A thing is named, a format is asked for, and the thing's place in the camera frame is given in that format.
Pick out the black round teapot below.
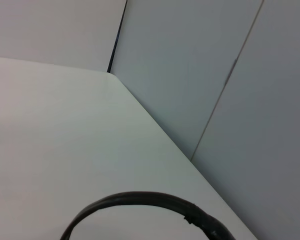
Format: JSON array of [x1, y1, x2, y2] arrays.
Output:
[[59, 191, 241, 240]]

